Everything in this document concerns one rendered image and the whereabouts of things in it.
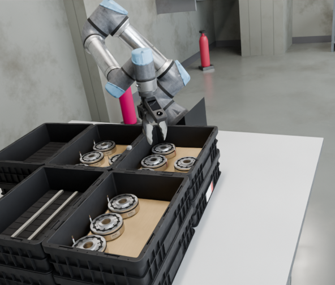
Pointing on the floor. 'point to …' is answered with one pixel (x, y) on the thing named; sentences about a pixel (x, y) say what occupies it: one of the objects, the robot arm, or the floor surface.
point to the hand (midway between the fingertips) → (157, 139)
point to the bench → (239, 210)
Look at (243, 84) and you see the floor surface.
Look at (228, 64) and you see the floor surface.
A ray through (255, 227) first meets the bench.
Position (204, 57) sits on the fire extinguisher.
